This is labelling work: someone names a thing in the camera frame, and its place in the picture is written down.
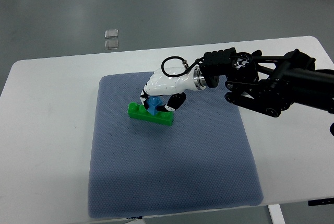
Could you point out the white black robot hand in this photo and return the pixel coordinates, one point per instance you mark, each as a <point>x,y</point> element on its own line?
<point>163,84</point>

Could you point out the small blue block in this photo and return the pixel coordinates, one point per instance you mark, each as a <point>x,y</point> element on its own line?
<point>153,102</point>

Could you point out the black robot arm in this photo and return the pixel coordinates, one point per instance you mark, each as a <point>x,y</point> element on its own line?
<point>269,84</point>

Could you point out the long green block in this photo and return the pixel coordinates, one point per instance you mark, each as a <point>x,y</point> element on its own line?
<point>137,111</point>

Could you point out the upper metal floor plate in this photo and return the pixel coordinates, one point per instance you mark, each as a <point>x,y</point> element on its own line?
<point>111,33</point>

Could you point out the blue grey foam mat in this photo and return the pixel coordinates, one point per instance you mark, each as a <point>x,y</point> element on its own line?
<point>138,168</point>

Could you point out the white table leg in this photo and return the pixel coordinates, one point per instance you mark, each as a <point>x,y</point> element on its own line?
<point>276,214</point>

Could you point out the black table control panel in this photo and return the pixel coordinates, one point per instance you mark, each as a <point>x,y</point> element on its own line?
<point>319,202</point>

